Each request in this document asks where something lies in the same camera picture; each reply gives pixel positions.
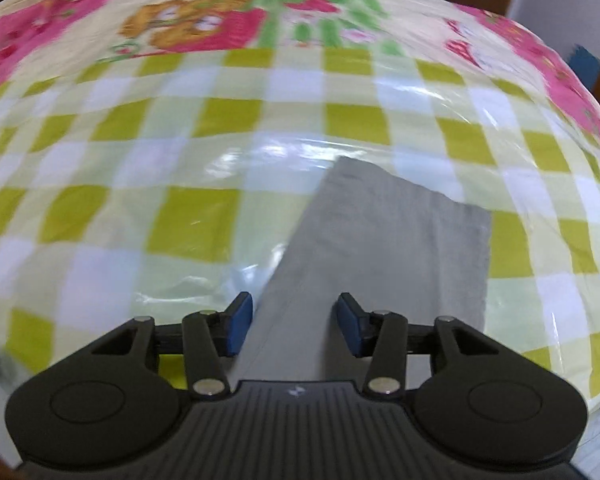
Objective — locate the grey pants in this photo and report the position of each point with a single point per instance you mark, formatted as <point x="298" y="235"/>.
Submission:
<point x="380" y="240"/>

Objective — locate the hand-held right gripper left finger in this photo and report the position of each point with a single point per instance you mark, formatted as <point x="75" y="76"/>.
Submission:
<point x="241" y="324"/>

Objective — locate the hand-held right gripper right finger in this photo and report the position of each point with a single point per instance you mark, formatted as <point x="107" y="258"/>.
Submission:
<point x="346" y="324"/>

